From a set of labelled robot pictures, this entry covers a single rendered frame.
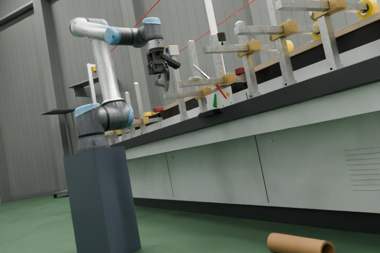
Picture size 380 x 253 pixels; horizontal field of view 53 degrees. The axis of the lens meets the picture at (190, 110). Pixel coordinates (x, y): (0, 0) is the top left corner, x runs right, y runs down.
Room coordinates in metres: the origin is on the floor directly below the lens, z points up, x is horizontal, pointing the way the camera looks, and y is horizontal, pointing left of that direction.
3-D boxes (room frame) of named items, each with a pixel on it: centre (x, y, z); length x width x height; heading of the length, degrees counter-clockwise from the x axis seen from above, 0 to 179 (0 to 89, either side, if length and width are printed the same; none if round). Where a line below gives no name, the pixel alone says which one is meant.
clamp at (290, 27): (1.64, -0.47, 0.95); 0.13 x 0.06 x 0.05; 30
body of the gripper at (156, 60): (1.86, 0.12, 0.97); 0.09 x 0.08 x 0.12; 120
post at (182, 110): (2.54, 0.05, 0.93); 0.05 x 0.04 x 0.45; 30
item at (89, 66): (4.33, 1.03, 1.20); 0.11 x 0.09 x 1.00; 120
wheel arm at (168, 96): (2.25, -0.06, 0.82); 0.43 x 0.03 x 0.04; 120
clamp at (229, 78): (2.08, -0.22, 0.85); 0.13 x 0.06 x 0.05; 30
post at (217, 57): (2.09, -0.21, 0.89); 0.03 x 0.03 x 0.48; 30
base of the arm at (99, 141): (2.20, 0.59, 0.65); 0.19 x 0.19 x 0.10
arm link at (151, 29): (1.87, 0.11, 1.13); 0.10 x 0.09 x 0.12; 38
